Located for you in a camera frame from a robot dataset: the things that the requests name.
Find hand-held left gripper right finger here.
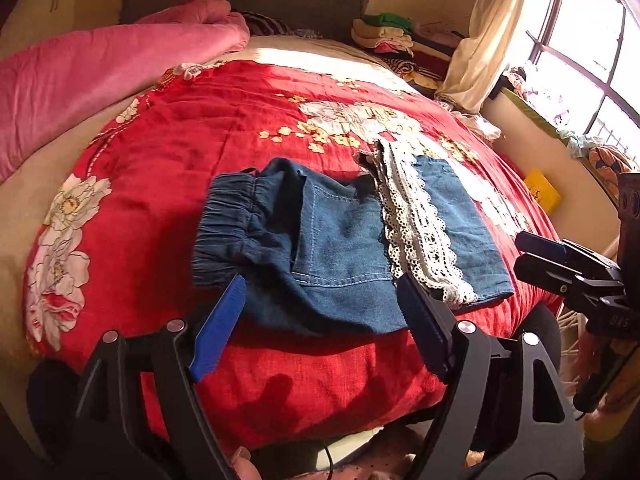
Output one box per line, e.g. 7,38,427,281
395,272,586,480

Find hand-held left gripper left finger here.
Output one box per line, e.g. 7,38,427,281
75,274,248,480

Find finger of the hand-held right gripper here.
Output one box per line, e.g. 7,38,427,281
514,255,593,306
515,231,583,263

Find blue denim skirt lace hem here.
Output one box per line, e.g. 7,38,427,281
191,140,516,337

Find person's left hand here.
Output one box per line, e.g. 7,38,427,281
232,447,261,480

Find yellow box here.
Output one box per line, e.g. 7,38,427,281
524,169,562,211

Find colourful cloths on windowsill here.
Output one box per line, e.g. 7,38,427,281
500,60,640,196

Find red floral blanket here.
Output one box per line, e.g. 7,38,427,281
22,57,563,453

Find window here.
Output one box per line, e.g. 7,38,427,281
510,0,640,146

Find cream curtain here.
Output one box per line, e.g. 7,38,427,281
434,0,556,116

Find pile of folded clothes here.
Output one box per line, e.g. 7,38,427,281
351,12,468,93

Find pink quilt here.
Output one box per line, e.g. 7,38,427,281
0,0,251,183

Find dark striped cloth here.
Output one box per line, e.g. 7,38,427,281
232,10,296,37

